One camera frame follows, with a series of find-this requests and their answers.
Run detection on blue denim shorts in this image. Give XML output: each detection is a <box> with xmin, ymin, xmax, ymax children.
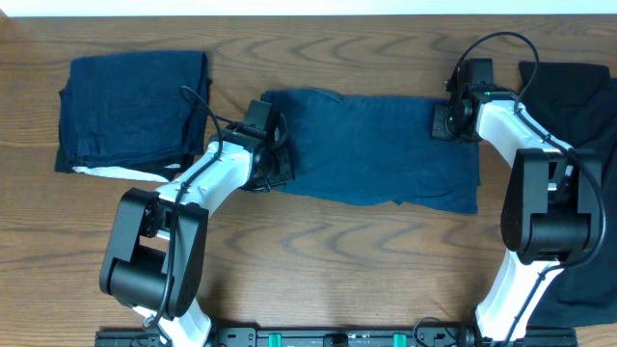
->
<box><xmin>260</xmin><ymin>89</ymin><xmax>480</xmax><ymax>214</ymax></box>

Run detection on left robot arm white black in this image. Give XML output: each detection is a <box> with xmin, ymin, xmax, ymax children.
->
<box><xmin>95</xmin><ymin>122</ymin><xmax>293</xmax><ymax>346</ymax></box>

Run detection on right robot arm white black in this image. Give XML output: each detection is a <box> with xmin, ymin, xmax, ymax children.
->
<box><xmin>432</xmin><ymin>84</ymin><xmax>606</xmax><ymax>346</ymax></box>

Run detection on folded navy clothes stack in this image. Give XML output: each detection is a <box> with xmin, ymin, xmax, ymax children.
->
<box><xmin>55</xmin><ymin>50</ymin><xmax>209</xmax><ymax>174</ymax></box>

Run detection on black garment pile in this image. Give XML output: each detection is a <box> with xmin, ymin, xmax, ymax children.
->
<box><xmin>518</xmin><ymin>61</ymin><xmax>617</xmax><ymax>329</ymax></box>

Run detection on white folded cloth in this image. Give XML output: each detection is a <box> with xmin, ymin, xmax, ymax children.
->
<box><xmin>72</xmin><ymin>166</ymin><xmax>174</xmax><ymax>183</ymax></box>

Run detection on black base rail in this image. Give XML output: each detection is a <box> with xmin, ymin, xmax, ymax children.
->
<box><xmin>94</xmin><ymin>325</ymin><xmax>579</xmax><ymax>347</ymax></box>

